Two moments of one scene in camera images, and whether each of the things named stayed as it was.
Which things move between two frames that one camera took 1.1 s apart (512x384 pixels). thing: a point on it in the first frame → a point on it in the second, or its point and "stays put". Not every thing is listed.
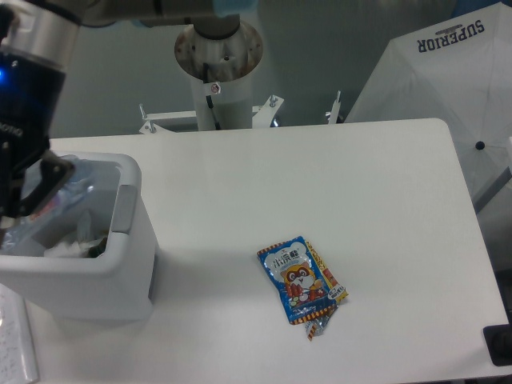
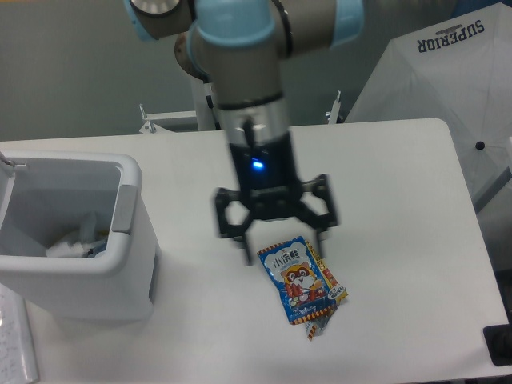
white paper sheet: x=17 y=359 stays put
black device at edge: x=498 y=340 stays put
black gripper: x=30 y=95 → x=270 y=183
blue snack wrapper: x=306 y=292 stays put
